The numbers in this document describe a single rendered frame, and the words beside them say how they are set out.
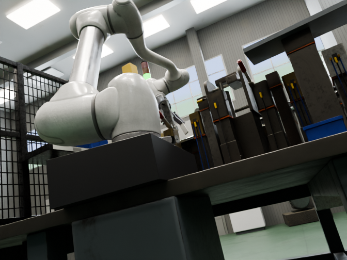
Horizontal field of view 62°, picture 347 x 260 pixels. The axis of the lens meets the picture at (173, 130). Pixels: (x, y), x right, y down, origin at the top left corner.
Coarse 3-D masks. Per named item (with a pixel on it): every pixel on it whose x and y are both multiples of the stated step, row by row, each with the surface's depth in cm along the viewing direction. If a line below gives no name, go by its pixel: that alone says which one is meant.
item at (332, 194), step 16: (336, 160) 59; (320, 176) 91; (336, 176) 60; (272, 192) 198; (288, 192) 194; (304, 192) 190; (320, 192) 111; (336, 192) 68; (224, 208) 208; (240, 208) 203; (320, 208) 160; (32, 240) 85; (48, 240) 84; (64, 240) 89; (336, 240) 178; (0, 256) 148; (16, 256) 156; (32, 256) 84; (48, 256) 82; (64, 256) 87; (304, 256) 184; (320, 256) 180; (336, 256) 166
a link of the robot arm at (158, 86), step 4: (148, 80) 180; (152, 80) 179; (156, 80) 179; (160, 80) 179; (152, 84) 177; (156, 84) 177; (160, 84) 177; (164, 84) 177; (152, 88) 176; (156, 88) 176; (160, 88) 176; (164, 88) 177; (156, 92) 175; (160, 92) 175; (164, 92) 178; (168, 92) 180
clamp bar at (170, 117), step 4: (164, 104) 153; (168, 104) 154; (164, 108) 154; (168, 108) 152; (164, 112) 154; (168, 112) 152; (168, 116) 152; (168, 120) 152; (172, 120) 152; (172, 124) 151; (168, 128) 152
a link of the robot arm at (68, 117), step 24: (72, 24) 130; (96, 24) 125; (96, 48) 116; (72, 72) 105; (96, 72) 109; (72, 96) 91; (48, 120) 88; (72, 120) 87; (96, 120) 87; (72, 144) 92
